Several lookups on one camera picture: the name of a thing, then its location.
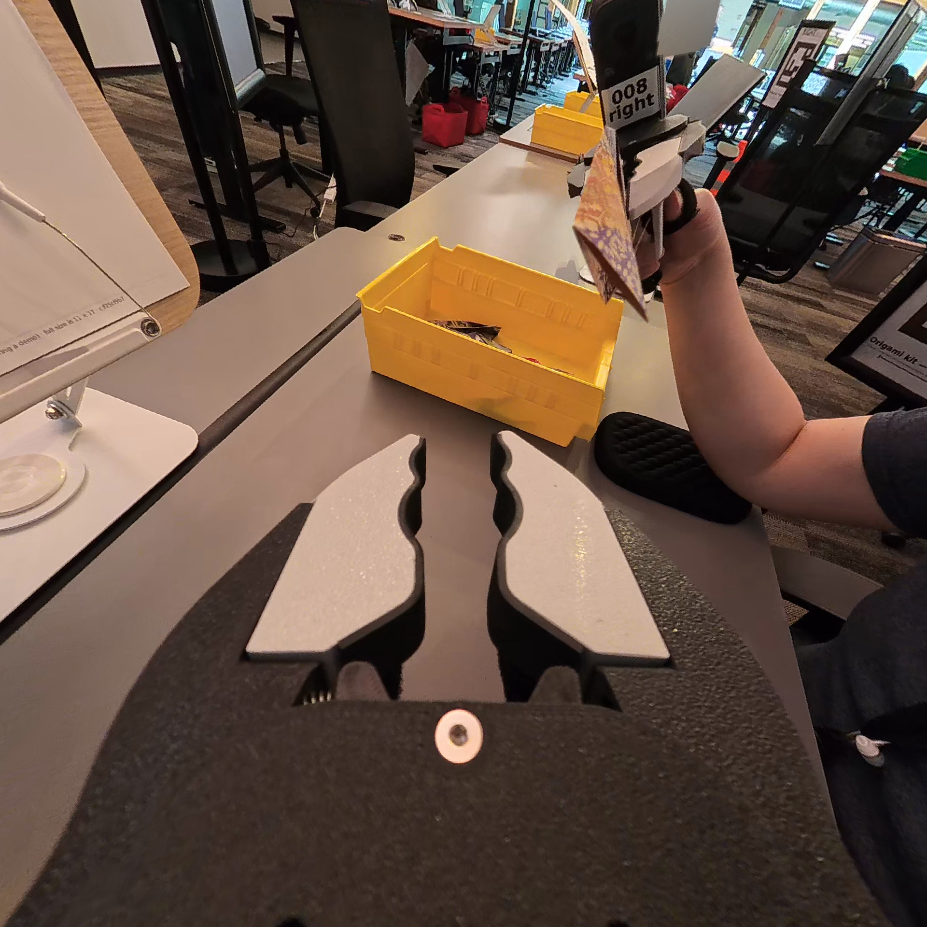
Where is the wooden instruction board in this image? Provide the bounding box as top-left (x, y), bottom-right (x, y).
top-left (0, 0), bottom-right (201, 378)

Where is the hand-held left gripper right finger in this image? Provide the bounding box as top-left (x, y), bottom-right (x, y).
top-left (490, 432), bottom-right (672, 669)

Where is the pile of folded origami papers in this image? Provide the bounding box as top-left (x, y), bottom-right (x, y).
top-left (427, 317), bottom-right (575, 378)

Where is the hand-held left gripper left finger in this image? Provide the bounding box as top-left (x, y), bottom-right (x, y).
top-left (245, 433), bottom-right (428, 663)

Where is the person's right forearm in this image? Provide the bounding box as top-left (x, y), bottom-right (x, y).
top-left (660, 279), bottom-right (893, 534)

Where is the black chair armrest pad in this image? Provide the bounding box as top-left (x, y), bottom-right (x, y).
top-left (594, 411), bottom-right (753, 526)

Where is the framed screen on floor stand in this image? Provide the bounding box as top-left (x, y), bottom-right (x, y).
top-left (141, 0), bottom-right (287, 293)

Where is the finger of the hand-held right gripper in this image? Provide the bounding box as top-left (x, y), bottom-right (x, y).
top-left (621, 141), bottom-right (687, 220)

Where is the black tilted panel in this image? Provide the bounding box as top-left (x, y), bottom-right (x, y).
top-left (670, 54), bottom-right (767, 131)

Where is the white cord toggle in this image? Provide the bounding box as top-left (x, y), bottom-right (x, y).
top-left (847, 731), bottom-right (893, 769)

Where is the white board stand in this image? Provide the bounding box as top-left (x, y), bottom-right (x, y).
top-left (0, 319), bottom-right (198, 624)

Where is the white tethered pin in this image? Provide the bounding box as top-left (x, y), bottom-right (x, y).
top-left (0, 181), bottom-right (162, 339)

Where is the patterned purple orange origami paper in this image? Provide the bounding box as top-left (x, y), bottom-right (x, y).
top-left (572, 126), bottom-right (650, 322)

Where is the black mesh office chair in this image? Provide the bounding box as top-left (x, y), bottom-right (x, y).
top-left (713, 87), bottom-right (927, 287)

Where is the grey trash bin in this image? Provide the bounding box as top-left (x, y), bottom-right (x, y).
top-left (829, 226), bottom-right (927, 296)

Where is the person's right hand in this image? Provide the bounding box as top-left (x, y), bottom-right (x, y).
top-left (655, 184), bottom-right (731, 291)

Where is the red tote bag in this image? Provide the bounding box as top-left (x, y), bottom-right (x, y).
top-left (421, 103), bottom-right (469, 149)
top-left (449, 88), bottom-right (490, 136)

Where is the black framed marker sign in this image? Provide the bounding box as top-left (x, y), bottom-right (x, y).
top-left (764, 20), bottom-right (835, 110)
top-left (826, 257), bottom-right (927, 414)

